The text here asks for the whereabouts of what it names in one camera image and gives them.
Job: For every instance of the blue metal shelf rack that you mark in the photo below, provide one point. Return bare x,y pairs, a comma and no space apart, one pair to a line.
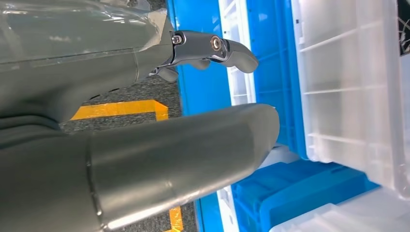
205,93

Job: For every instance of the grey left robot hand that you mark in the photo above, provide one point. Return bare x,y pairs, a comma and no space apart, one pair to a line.
64,80

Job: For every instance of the black part inside crate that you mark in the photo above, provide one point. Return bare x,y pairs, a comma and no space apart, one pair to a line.
404,32

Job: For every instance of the blue plastic crate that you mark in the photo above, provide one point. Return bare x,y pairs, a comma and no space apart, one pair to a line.
272,64
288,192

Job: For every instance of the yellow tape floor square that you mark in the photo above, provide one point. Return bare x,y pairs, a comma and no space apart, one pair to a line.
121,109

